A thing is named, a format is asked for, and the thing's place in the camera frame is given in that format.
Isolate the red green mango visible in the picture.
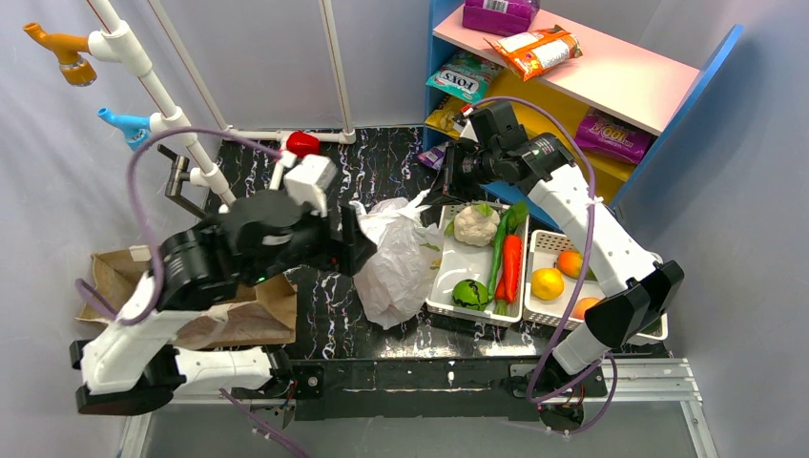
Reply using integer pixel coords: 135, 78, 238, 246
555, 250, 584, 279

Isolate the orange pipe hook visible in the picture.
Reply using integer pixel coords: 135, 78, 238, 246
23, 22, 97, 87

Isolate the white plastic grocery bag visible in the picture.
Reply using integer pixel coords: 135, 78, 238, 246
350, 190, 444, 330

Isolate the dark metal hook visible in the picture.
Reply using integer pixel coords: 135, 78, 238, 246
157, 144, 207, 219

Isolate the white pvc pipe rack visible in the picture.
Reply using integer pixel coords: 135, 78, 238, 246
87, 0, 356, 204

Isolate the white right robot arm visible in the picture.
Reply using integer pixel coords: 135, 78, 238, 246
425, 96, 684, 378

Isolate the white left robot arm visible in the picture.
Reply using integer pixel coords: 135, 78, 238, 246
70, 155, 376, 416

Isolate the white fruit basket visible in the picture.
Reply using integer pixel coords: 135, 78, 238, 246
522, 230, 669, 345

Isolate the green Fox's candy bag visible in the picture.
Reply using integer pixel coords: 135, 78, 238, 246
425, 50, 503, 103

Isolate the blue pipe hook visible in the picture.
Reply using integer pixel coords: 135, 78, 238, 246
96, 107, 151, 151

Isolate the yellow lemon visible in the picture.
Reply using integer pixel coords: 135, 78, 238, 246
530, 267, 565, 301

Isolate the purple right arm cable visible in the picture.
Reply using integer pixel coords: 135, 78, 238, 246
464, 95, 619, 436

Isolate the white cauliflower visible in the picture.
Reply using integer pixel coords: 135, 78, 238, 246
447, 203, 501, 247

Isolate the orange peach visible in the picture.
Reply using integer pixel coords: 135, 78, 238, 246
571, 297, 601, 320

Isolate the orange carrot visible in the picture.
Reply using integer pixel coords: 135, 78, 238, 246
495, 235, 523, 304

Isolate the white vegetable basket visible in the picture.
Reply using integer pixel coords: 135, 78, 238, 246
425, 216, 530, 327

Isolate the purple snack bag right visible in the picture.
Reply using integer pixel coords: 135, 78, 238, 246
574, 108, 655, 165

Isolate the colourful wooden shelf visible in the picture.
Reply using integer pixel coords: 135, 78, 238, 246
426, 1, 744, 219

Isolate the red pepper toy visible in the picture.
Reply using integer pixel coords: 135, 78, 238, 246
283, 131, 321, 157

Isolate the orange snack bag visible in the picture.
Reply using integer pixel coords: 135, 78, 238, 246
487, 25, 583, 81

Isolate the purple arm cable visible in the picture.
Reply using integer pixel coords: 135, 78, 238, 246
74, 126, 311, 458
464, 95, 619, 436

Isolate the aluminium base frame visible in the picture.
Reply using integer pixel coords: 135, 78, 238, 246
119, 358, 717, 457

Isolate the green chili pepper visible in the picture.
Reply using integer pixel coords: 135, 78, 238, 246
487, 200, 529, 305

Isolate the purple snack bag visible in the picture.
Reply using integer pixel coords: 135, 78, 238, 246
574, 108, 655, 165
417, 142, 448, 171
462, 0, 540, 36

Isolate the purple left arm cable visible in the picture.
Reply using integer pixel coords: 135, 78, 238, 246
74, 126, 311, 458

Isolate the green watermelon toy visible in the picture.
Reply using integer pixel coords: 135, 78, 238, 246
451, 279, 489, 311

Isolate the purple snack bag top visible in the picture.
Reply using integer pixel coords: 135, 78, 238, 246
462, 0, 540, 36

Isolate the brown paper bag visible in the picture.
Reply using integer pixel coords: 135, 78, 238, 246
75, 246, 299, 352

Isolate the purple snack bag bottom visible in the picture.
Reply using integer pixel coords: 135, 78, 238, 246
417, 142, 448, 171

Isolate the yellow snack packet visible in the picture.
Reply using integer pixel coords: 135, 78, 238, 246
425, 95, 470, 140

